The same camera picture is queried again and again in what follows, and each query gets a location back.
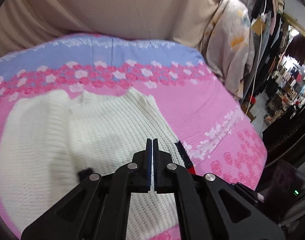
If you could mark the gold framed mirror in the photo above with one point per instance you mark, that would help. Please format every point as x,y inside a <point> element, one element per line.
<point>297,27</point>

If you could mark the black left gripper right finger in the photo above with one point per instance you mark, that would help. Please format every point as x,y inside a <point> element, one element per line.
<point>207,206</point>

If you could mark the white red navy knit sweater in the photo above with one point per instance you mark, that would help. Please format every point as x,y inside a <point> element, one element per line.
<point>48,139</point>

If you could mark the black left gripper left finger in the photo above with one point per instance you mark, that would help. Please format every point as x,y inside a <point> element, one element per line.
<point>98,207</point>

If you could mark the pink purple floral bedsheet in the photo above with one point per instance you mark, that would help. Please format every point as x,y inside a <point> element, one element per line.
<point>208,122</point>

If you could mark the cluttered shelf of goods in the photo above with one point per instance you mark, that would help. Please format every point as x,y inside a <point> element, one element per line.
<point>279,67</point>

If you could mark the beige curtain cloth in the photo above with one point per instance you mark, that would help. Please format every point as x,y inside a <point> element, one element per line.
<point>27,23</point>

